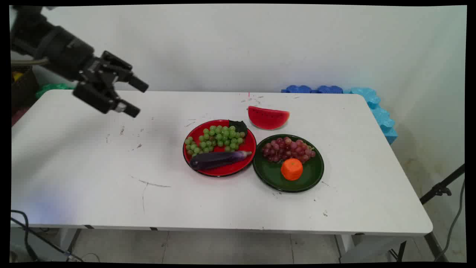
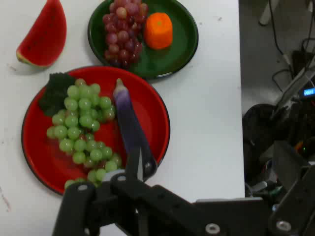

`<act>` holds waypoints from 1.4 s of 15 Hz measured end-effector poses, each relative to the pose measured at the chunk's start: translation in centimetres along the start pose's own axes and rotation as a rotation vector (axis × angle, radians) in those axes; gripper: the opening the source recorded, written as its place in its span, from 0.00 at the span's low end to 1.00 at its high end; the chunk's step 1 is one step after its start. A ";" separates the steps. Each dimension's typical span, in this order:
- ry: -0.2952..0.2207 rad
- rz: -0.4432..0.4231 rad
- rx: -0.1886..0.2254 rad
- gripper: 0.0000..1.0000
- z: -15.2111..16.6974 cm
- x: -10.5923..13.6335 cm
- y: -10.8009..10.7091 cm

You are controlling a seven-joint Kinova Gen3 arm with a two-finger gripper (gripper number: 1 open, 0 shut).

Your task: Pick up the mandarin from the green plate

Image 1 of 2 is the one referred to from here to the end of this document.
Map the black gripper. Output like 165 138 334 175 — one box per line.
36 25 149 118

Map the peeled orange fruit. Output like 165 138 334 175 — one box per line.
281 158 304 182

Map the green plastic bag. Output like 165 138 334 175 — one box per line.
35 83 75 99

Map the dark brown basket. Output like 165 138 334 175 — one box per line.
11 66 39 111

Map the green grape bunch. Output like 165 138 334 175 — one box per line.
184 125 247 157

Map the purple eggplant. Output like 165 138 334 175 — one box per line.
189 150 253 171

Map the dark green leaf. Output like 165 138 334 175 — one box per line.
228 119 248 137

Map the red round plate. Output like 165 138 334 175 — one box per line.
182 119 257 178

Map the black table leg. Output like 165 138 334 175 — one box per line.
66 229 83 254

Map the watermelon slice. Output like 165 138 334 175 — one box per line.
248 106 290 131

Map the red purple grape bunch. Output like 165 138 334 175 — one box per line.
261 137 316 163

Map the dark green round plate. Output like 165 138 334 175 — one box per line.
253 134 325 193

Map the light blue foam mat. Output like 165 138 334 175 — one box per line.
344 87 398 145

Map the black tripod stand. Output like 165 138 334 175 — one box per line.
419 164 466 205

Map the black cable with connector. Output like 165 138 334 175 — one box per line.
11 217 84 262

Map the black floor cable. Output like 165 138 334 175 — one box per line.
11 210 39 262

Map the grey hanging cable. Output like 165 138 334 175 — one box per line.
434 179 466 262

